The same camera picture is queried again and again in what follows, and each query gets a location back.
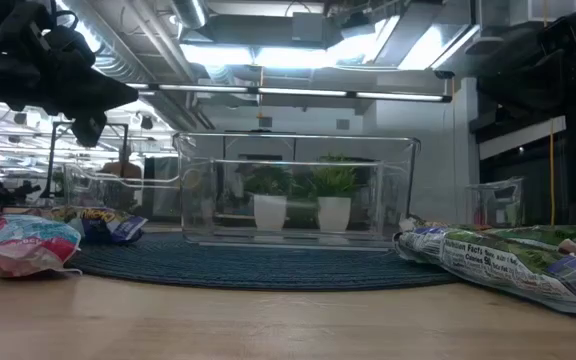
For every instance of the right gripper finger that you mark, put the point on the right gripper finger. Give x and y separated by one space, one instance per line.
518 92
523 67

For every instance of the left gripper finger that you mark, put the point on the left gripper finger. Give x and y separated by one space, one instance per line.
110 102
103 82

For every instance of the brown granola bar blue end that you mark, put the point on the brown granola bar blue end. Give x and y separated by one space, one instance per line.
103 222

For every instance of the blue snack bar packet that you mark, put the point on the blue snack bar packet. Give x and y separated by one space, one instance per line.
493 260

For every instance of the person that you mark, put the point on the person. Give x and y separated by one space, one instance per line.
120 175

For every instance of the small clear plastic bin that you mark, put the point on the small clear plastic bin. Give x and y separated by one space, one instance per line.
118 181
493 200

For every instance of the large clear plastic bin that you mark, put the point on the large clear plastic bin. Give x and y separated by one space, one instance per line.
198 200

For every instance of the long LED light bar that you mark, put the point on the long LED light bar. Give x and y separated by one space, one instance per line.
298 92

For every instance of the broad-leaf plant white pot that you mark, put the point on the broad-leaf plant white pot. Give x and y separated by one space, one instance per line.
269 210

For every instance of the round dark blue woven mat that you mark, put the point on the round dark blue woven mat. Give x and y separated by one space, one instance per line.
248 265

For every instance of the grassy plant white pot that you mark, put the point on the grassy plant white pot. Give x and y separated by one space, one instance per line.
334 212

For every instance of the silver ventilation duct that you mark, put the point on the silver ventilation duct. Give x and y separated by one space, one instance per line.
188 12

